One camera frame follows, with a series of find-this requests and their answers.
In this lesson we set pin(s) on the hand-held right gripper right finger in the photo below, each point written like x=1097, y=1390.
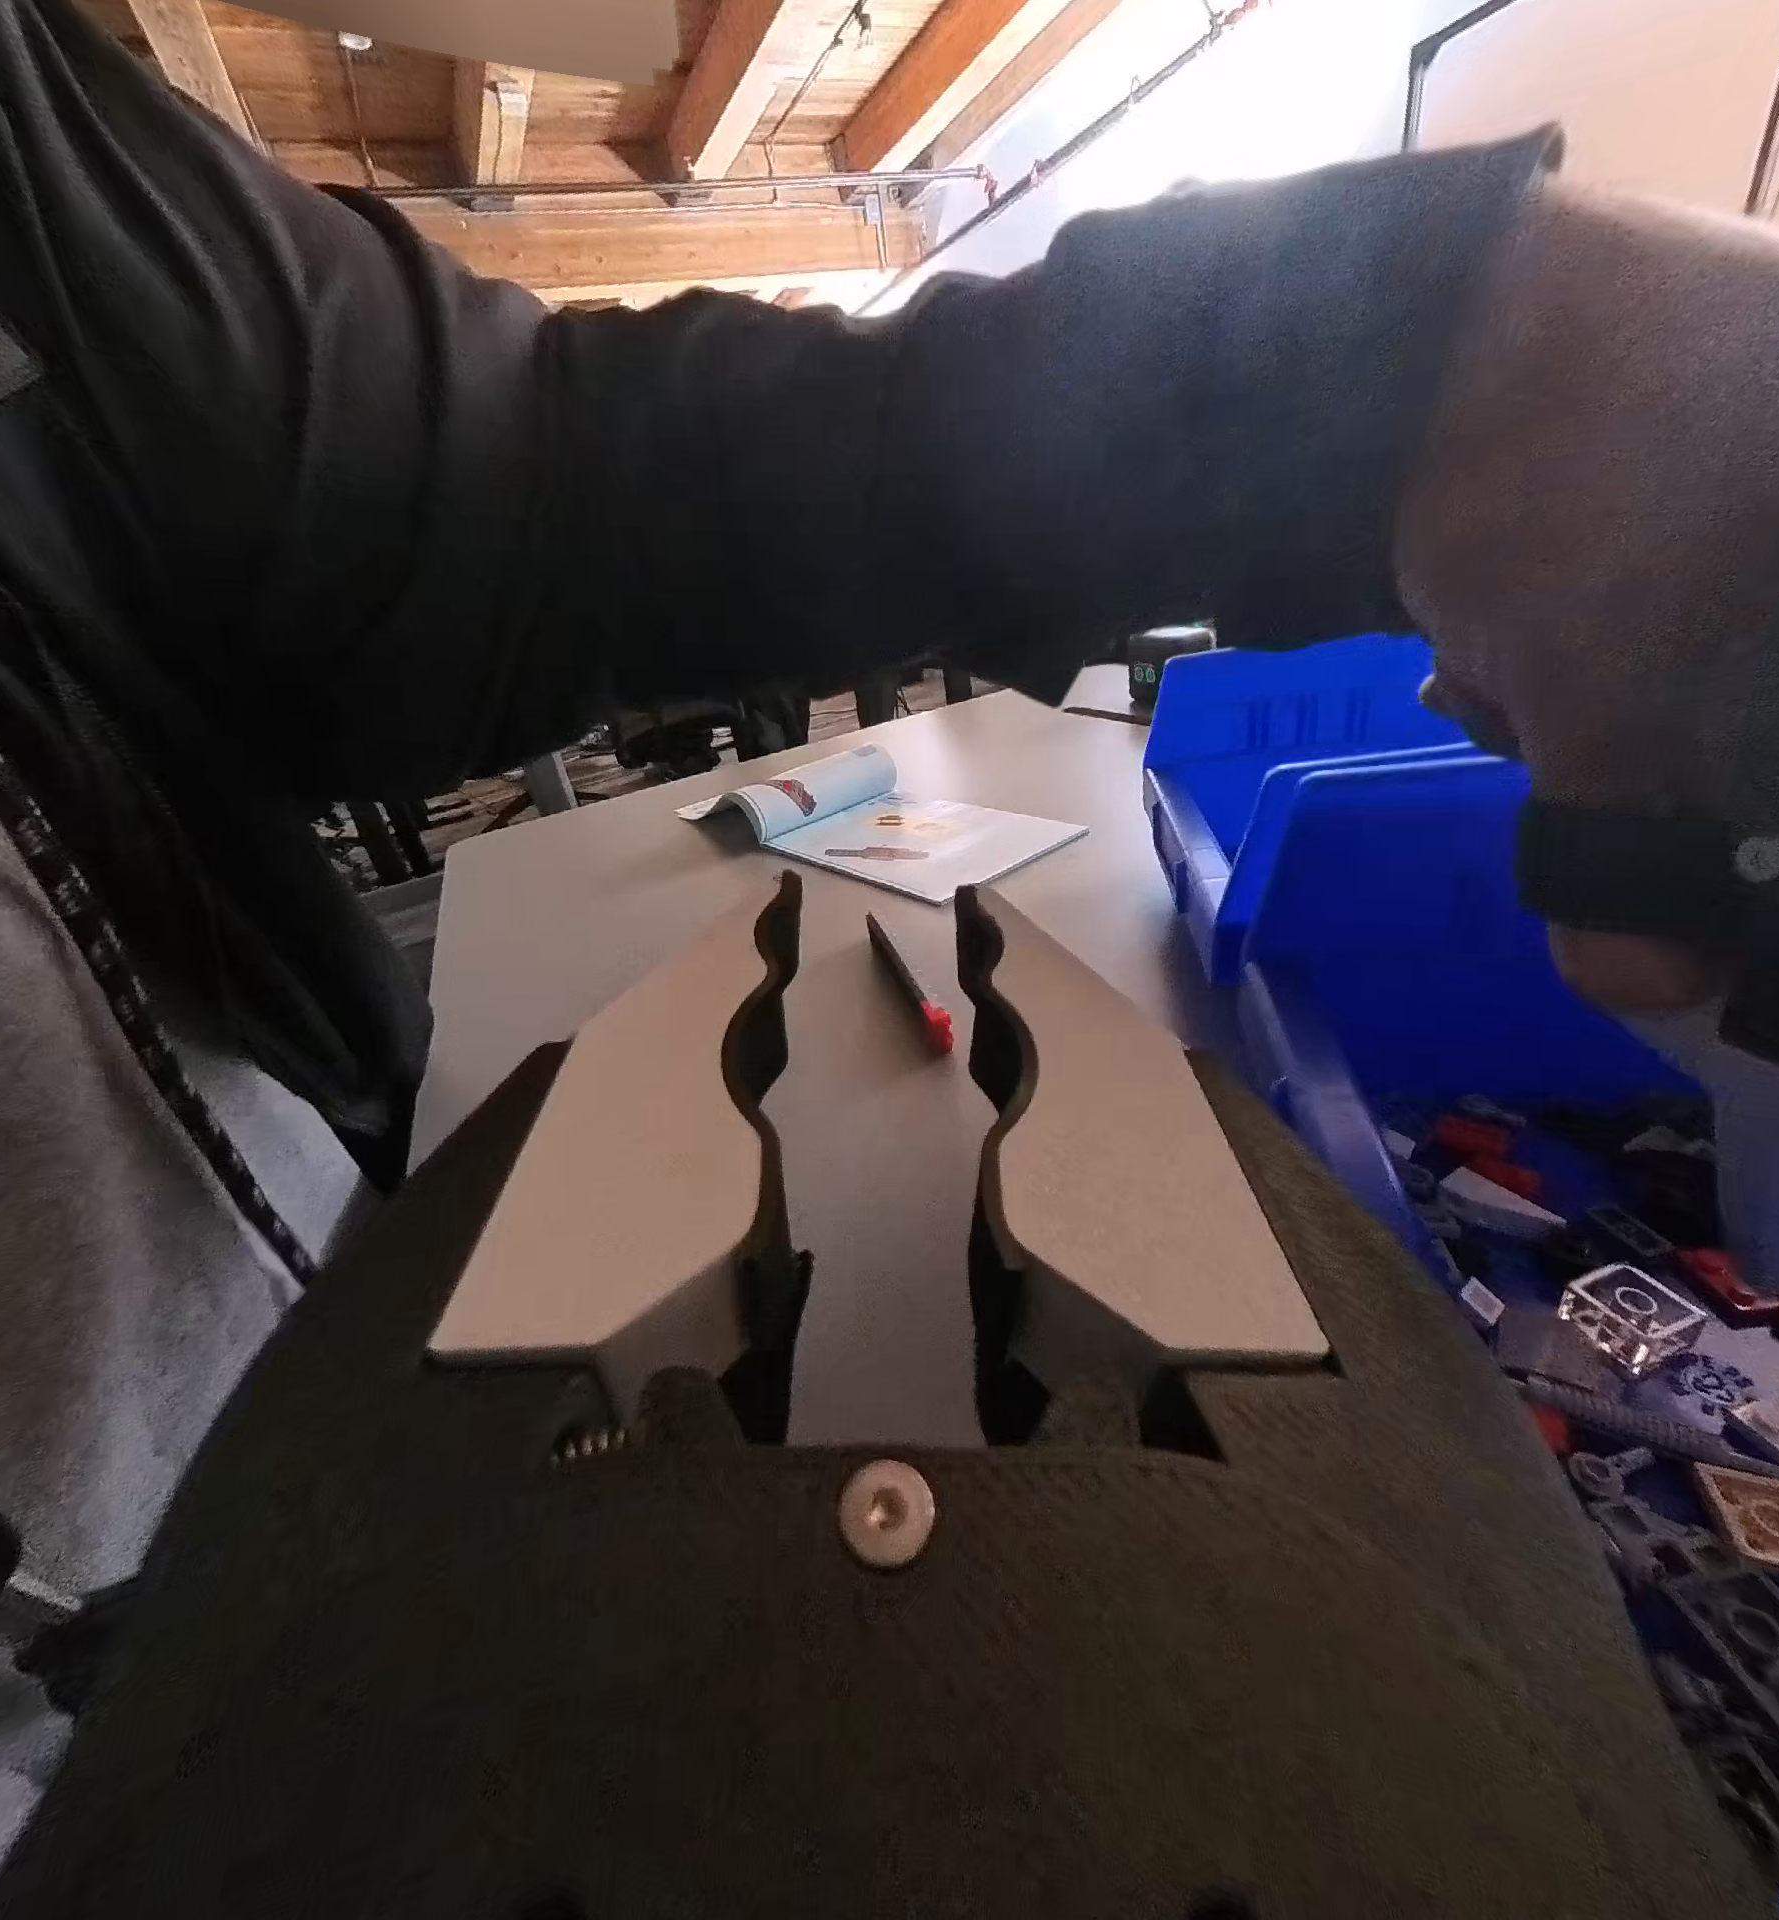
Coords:
x=1145, y=1185

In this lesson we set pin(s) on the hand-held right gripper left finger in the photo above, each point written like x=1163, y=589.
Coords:
x=634, y=1171

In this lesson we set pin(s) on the blue plastic storage bin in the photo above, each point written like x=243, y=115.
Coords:
x=1280, y=707
x=1400, y=931

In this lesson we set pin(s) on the long dark grey brick plate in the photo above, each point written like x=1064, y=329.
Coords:
x=897, y=968

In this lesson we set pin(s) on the pile of mixed toy bricks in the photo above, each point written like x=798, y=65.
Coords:
x=1656, y=1439

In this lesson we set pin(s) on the person's left forearm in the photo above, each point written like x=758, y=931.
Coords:
x=1053, y=449

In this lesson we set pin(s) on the grey desk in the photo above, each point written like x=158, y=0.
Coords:
x=606, y=901

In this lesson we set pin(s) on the person's left hand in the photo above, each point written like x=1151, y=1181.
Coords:
x=1625, y=495

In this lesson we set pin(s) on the brick instruction booklet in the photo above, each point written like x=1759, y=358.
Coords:
x=966, y=846

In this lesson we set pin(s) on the black device with green lights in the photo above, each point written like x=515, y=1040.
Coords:
x=1170, y=667

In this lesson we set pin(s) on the person's grey sweatshirt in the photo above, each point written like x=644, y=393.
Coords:
x=49, y=1202

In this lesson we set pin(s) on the person's black jacket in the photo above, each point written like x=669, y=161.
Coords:
x=230, y=449

